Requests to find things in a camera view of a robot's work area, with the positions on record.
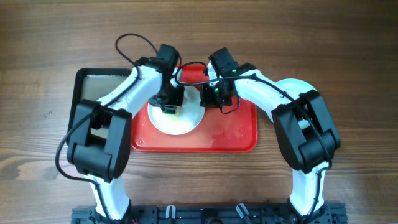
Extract green yellow sponge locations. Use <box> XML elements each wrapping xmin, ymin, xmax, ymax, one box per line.
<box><xmin>163</xmin><ymin>105</ymin><xmax>180</xmax><ymax>116</ymax></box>

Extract white plate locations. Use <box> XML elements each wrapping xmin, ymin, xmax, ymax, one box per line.
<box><xmin>147</xmin><ymin>86</ymin><xmax>205</xmax><ymax>135</ymax></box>

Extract light blue plate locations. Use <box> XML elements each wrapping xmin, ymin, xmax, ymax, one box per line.
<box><xmin>277</xmin><ymin>78</ymin><xmax>316</xmax><ymax>93</ymax></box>

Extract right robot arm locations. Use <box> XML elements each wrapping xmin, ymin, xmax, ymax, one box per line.
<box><xmin>202</xmin><ymin>62</ymin><xmax>341</xmax><ymax>223</ymax></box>

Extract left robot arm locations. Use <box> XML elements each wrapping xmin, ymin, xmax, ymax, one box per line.
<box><xmin>61</xmin><ymin>56</ymin><xmax>178</xmax><ymax>223</ymax></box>

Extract red plastic tray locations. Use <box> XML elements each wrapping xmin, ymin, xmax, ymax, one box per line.
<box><xmin>131</xmin><ymin>65</ymin><xmax>258</xmax><ymax>152</ymax></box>

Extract black water tray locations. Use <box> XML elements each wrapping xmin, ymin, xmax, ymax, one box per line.
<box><xmin>67</xmin><ymin>68</ymin><xmax>131</xmax><ymax>139</ymax></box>

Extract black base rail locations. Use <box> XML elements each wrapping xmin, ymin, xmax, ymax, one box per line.
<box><xmin>70</xmin><ymin>203</ymin><xmax>348</xmax><ymax>224</ymax></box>

